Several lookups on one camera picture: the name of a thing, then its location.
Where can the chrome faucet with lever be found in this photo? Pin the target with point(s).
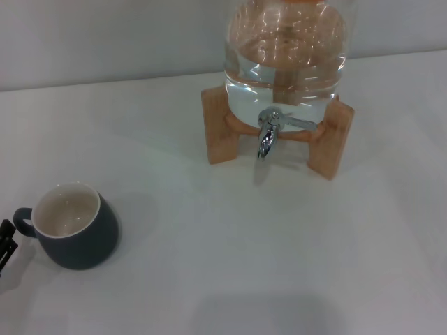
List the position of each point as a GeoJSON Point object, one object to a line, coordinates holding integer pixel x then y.
{"type": "Point", "coordinates": [267, 139]}

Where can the black ceramic cup white inside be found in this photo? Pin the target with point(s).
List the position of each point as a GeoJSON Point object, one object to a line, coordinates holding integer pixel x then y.
{"type": "Point", "coordinates": [87, 240]}

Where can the wooden dispenser stand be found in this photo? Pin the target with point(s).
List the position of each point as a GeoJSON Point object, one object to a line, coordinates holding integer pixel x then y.
{"type": "Point", "coordinates": [216, 129]}

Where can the clear glass water dispenser jar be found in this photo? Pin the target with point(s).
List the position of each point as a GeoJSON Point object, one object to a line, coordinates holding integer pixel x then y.
{"type": "Point", "coordinates": [279, 52]}

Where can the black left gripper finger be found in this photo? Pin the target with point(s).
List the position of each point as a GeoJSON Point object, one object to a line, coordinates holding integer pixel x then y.
{"type": "Point", "coordinates": [7, 240]}

